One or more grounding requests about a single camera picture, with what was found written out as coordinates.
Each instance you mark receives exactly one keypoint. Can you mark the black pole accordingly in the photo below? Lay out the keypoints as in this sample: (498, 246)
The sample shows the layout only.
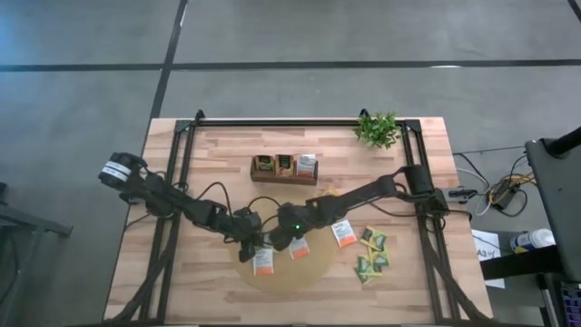
(565, 141)

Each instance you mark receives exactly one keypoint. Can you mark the round woven straw placemat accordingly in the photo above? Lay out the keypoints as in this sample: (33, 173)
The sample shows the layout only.
(290, 278)

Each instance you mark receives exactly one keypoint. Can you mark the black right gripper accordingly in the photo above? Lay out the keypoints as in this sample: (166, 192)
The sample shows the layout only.
(290, 218)

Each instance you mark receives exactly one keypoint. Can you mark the yellow tea packet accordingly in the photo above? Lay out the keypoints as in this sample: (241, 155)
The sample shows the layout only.
(329, 191)

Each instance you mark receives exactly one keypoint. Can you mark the white paper sheet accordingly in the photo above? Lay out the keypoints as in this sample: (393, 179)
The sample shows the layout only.
(488, 250)

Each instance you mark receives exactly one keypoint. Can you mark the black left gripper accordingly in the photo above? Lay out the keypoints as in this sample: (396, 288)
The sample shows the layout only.
(245, 224)

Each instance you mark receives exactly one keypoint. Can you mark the black keyboard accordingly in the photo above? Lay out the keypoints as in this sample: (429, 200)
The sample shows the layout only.
(571, 302)

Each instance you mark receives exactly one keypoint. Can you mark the green tea packet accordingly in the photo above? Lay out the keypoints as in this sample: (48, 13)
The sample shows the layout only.
(364, 271)
(373, 238)
(380, 259)
(264, 163)

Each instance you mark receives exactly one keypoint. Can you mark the black cart panel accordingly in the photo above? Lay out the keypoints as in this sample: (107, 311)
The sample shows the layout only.
(556, 209)

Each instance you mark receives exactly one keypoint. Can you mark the green plant in white pot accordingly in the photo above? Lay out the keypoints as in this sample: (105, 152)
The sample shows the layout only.
(377, 131)

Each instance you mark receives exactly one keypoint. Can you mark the white orange tea packet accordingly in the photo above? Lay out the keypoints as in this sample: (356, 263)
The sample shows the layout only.
(298, 249)
(343, 233)
(263, 262)
(306, 164)

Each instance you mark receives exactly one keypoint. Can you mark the mango tea packets row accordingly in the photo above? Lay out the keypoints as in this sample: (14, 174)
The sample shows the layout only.
(285, 164)

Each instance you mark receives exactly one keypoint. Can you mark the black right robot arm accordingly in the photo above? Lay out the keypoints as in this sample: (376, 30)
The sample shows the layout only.
(363, 195)

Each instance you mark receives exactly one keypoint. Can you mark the black power adapter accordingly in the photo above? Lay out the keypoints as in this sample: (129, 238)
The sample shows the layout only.
(504, 195)

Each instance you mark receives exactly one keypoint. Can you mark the dark wooden tea box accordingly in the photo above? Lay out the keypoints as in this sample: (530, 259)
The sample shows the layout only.
(281, 180)

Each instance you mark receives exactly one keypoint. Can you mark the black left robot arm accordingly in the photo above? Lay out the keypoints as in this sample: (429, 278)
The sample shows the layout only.
(181, 206)

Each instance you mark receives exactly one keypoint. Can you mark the black stand base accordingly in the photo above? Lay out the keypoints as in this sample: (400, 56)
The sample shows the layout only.
(36, 227)

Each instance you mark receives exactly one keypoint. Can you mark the black shelf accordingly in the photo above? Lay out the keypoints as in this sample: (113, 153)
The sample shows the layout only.
(517, 265)

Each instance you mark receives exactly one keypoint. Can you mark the white blue wipes canister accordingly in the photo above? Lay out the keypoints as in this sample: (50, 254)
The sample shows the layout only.
(531, 240)

